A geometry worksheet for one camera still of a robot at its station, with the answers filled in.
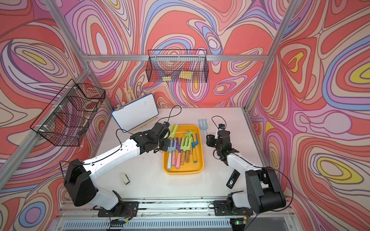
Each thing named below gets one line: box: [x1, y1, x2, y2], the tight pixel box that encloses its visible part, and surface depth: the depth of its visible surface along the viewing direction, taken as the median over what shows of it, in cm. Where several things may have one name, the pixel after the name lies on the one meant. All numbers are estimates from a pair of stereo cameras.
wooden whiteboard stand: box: [129, 116, 158, 133], surface depth 109 cm
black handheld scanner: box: [225, 168, 241, 190], surface depth 82 cm
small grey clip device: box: [120, 172, 131, 185], surface depth 83 cm
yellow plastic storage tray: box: [162, 124, 205, 176], surface depth 90 cm
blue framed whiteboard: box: [111, 93, 159, 133], surface depth 95 cm
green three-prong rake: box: [180, 129, 194, 152], surface depth 98 cm
